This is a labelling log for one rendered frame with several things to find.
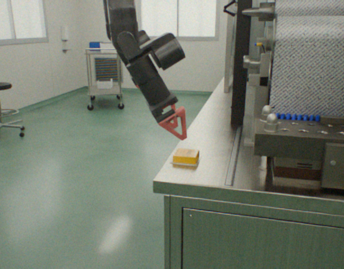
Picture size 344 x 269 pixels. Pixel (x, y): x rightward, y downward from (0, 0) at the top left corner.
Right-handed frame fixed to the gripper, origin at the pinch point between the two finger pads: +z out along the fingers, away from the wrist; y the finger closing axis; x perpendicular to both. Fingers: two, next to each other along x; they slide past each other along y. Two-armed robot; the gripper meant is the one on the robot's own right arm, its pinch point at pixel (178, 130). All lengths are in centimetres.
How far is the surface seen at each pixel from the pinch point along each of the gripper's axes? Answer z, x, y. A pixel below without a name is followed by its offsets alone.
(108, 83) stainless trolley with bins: 56, 41, 509
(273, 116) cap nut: 10.1, -22.3, -0.3
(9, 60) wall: -51, 142, 469
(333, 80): 14.6, -44.8, 8.5
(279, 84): 9.7, -32.8, 14.5
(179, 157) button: 12.8, 3.4, 13.9
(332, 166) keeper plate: 24.5, -26.8, -10.4
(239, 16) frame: -7, -43, 51
